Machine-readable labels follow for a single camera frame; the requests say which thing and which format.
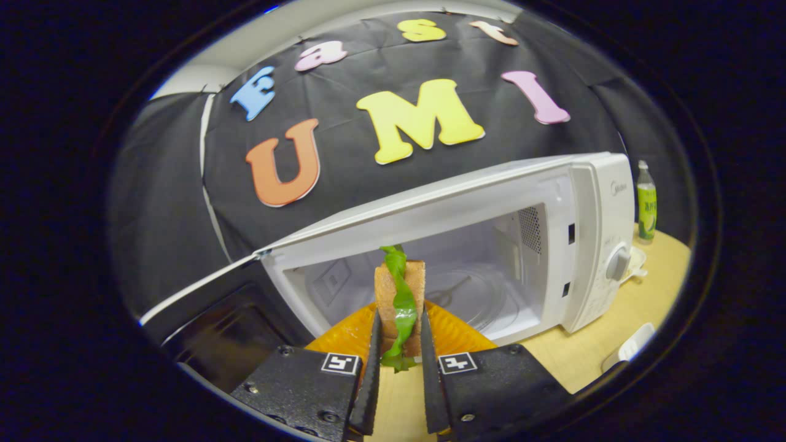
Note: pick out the white microwave oven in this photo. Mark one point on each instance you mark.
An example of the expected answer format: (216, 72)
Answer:
(430, 215)

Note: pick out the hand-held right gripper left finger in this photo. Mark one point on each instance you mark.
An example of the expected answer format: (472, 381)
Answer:
(371, 380)

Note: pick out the black backdrop cloth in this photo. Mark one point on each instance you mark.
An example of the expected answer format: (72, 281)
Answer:
(344, 159)

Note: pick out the white rectangular tray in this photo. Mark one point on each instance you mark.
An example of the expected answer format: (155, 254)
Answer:
(635, 342)

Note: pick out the bread and lettuce sandwich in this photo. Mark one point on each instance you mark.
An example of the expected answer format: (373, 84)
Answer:
(390, 294)

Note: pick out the green drink bottle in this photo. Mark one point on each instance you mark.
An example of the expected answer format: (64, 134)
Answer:
(646, 209)

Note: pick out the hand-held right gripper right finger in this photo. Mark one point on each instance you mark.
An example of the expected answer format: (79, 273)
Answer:
(430, 380)

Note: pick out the white divided seasoning dish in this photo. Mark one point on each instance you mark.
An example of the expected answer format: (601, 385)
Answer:
(635, 264)

